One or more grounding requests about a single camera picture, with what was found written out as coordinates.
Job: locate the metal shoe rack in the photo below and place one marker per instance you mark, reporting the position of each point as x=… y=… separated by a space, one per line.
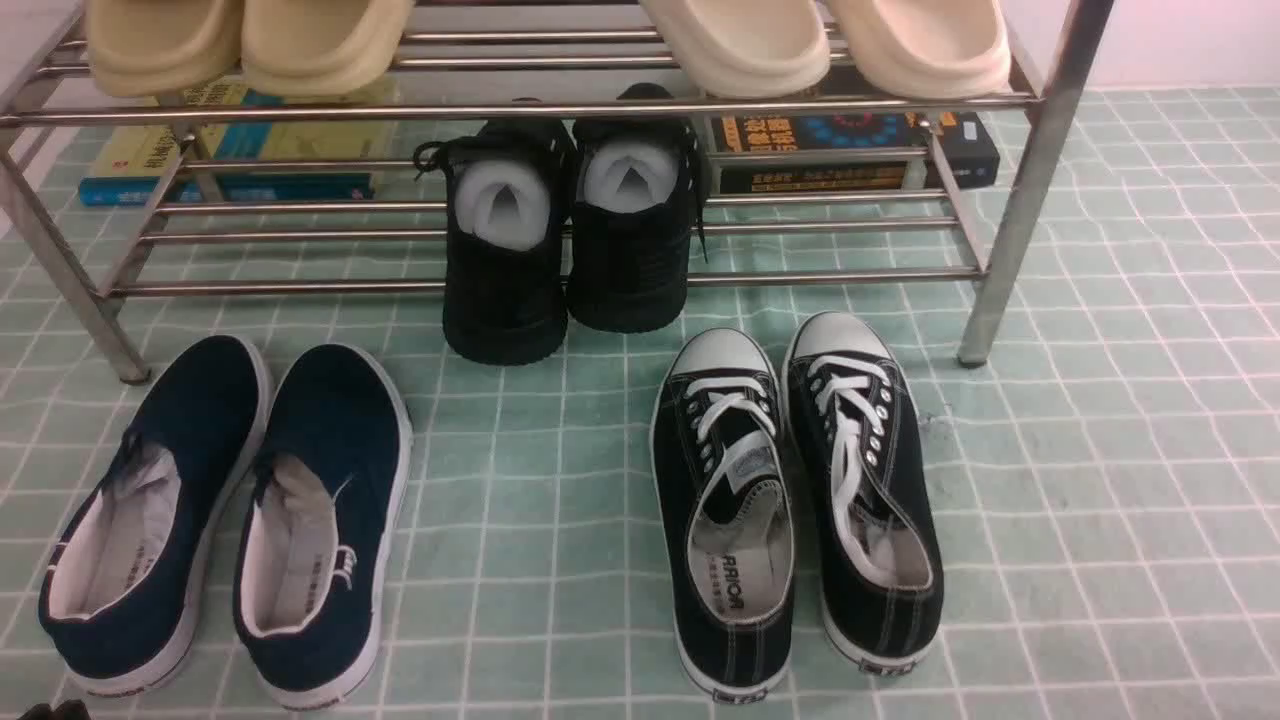
x=1049 y=104

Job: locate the black canvas sneaker left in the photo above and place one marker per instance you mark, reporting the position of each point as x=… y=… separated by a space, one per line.
x=727 y=515

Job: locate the black canvas sneaker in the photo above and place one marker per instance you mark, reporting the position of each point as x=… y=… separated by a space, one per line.
x=852 y=419
x=727 y=515

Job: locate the black canvas sneaker right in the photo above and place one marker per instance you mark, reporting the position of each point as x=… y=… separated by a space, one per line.
x=852 y=419

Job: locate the black orange book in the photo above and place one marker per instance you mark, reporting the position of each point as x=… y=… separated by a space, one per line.
x=825 y=152

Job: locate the cream slipper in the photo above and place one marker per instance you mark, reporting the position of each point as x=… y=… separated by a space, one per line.
x=745 y=49
x=927 y=49

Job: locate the navy slip-on shoe right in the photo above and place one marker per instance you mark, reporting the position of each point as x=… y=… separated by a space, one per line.
x=327 y=487

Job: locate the navy slip-on shoe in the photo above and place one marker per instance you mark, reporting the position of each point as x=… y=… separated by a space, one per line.
x=327 y=487
x=122 y=593

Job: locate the cream slipper far right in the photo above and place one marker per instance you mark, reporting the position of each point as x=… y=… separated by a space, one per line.
x=927 y=49

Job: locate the beige slipper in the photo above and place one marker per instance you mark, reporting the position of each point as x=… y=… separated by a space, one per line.
x=149 y=48
x=319 y=48

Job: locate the yellow blue book stack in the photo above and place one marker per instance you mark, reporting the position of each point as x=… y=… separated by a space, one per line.
x=128 y=167

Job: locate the navy slip-on shoe left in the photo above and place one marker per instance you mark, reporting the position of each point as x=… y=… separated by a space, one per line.
x=122 y=593

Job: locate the beige slipper far left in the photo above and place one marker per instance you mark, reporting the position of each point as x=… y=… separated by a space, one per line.
x=149 y=48

